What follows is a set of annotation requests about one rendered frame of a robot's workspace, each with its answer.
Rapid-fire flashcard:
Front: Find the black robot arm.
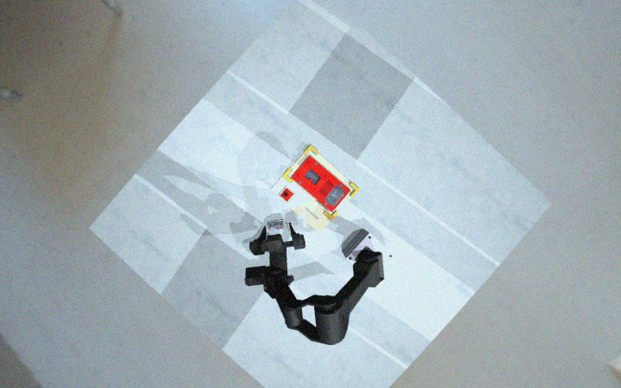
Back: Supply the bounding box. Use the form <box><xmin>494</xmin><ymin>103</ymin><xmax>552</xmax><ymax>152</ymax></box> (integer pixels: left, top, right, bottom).
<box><xmin>245</xmin><ymin>234</ymin><xmax>384</xmax><ymax>345</ymax></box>

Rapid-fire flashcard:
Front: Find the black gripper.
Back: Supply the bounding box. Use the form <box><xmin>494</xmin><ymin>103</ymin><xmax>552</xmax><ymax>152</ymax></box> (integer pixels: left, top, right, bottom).
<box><xmin>249</xmin><ymin>222</ymin><xmax>305</xmax><ymax>264</ymax></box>

